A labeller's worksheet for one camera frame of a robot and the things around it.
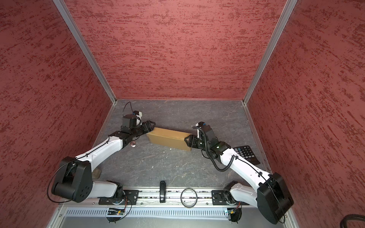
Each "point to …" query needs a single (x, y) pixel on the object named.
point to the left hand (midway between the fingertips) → (151, 128)
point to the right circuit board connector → (234, 214)
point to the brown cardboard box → (168, 138)
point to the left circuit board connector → (114, 211)
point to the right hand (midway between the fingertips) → (188, 142)
